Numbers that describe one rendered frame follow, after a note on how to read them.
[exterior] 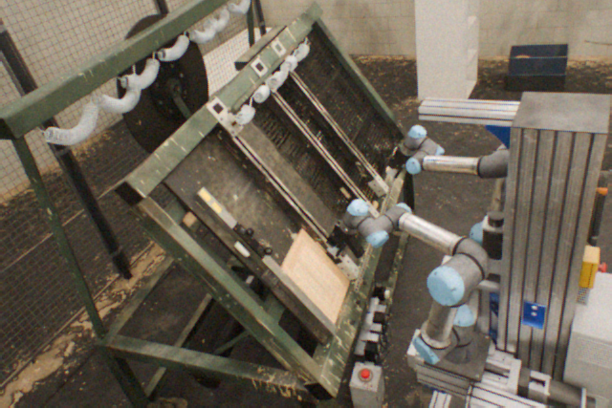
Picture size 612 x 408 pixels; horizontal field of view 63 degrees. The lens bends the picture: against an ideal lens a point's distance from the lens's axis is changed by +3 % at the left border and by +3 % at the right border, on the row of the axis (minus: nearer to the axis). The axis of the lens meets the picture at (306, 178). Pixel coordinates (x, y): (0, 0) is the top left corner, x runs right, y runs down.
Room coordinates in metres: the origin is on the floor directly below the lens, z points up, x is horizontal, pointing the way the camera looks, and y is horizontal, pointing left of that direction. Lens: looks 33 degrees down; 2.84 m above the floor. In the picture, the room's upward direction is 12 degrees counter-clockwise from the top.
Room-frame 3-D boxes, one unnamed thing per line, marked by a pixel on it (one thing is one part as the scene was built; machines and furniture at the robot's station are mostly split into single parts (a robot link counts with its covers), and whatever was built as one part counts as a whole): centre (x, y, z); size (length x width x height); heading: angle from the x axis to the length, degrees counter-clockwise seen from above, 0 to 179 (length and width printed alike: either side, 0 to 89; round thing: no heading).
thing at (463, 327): (1.25, -0.47, 1.20); 0.13 x 0.12 x 0.14; 120
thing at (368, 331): (1.71, -0.21, 0.69); 0.50 x 0.14 x 0.24; 154
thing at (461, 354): (1.26, -0.47, 1.09); 0.15 x 0.15 x 0.10
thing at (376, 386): (1.29, -0.08, 0.84); 0.12 x 0.12 x 0.18; 64
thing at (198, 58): (2.69, 0.64, 1.85); 0.80 x 0.06 x 0.80; 154
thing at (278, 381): (2.60, 0.22, 0.41); 2.20 x 1.38 x 0.83; 154
